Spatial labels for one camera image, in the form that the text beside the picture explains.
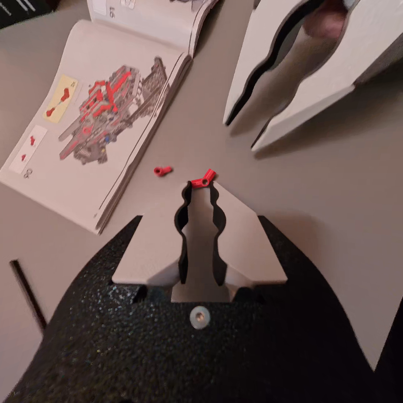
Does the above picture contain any red angled toy connector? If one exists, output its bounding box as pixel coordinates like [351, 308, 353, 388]
[190, 169, 217, 189]

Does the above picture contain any long black rod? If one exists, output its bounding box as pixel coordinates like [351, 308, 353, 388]
[9, 259, 48, 330]

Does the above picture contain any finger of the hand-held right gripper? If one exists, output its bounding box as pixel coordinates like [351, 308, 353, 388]
[251, 0, 403, 153]
[222, 0, 325, 127]

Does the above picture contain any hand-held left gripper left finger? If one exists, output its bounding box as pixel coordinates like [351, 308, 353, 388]
[112, 182, 193, 288]

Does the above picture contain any black box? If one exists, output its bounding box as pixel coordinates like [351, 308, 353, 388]
[0, 0, 55, 29]

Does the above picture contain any open building instruction booklet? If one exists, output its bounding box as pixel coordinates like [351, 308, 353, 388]
[0, 0, 221, 235]

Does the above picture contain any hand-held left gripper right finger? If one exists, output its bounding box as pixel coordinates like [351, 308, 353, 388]
[210, 182, 288, 289]

